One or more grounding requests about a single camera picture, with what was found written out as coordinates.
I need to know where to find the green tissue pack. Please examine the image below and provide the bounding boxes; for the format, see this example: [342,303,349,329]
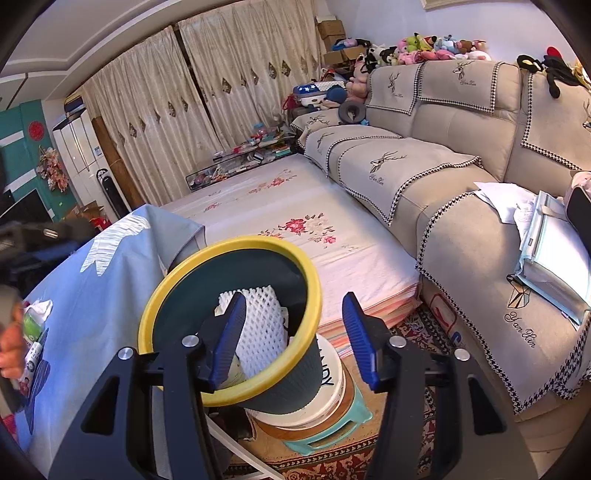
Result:
[23,300,53,345]

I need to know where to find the beige sofa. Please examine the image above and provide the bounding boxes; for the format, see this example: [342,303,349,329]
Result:
[294,60,590,412]

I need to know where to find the black tower fan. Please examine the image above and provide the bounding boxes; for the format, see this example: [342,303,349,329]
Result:
[96,168,129,219]

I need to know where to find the white bucket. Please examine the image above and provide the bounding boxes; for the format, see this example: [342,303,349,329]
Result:
[246,335,355,441]

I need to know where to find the papers on sofa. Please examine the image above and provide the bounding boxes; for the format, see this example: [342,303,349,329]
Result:
[476,182,590,327]

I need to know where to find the beige curtains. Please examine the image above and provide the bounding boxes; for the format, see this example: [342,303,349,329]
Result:
[80,1,322,206]

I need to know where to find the floral mattress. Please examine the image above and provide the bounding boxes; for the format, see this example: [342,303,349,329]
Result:
[165,155,419,356]

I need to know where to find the pile of plush toys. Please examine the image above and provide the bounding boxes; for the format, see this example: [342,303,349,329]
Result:
[332,33,491,102]

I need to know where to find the white foam net sleeve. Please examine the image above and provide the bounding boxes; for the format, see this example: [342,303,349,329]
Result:
[221,285,288,388]

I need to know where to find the person hand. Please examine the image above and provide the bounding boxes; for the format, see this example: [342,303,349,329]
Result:
[0,302,28,380]

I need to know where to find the white cabinet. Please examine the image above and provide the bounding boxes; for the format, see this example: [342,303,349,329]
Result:
[52,107,118,223]

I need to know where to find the yellow rim trash bin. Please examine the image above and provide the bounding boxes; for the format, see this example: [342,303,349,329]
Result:
[137,236,322,414]

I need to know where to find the teal plastic stool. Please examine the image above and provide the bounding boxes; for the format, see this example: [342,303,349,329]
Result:
[283,386,373,456]

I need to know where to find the low shelf with clutter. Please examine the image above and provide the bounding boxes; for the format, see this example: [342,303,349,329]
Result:
[185,135,294,192]

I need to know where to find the blue tablecloth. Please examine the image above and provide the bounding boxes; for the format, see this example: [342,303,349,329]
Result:
[16,205,206,474]

